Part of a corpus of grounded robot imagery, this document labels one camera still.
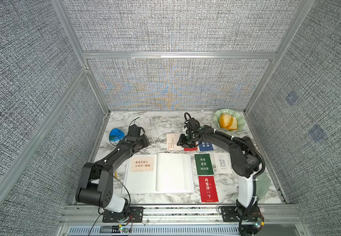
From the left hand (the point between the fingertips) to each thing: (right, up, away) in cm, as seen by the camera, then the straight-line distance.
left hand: (149, 138), depth 92 cm
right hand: (+18, -2, +2) cm, 18 cm away
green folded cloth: (+64, -24, -10) cm, 70 cm away
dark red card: (+26, -7, +5) cm, 28 cm away
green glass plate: (+63, +18, +21) cm, 69 cm away
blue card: (+37, -6, +7) cm, 38 cm away
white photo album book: (+7, -20, -6) cm, 22 cm away
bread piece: (+53, +11, +12) cm, 56 cm away
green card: (+34, -16, 0) cm, 37 cm away
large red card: (+34, -27, -10) cm, 44 cm away
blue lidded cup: (-22, +2, +1) cm, 22 cm away
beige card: (+14, -2, +11) cm, 18 cm away
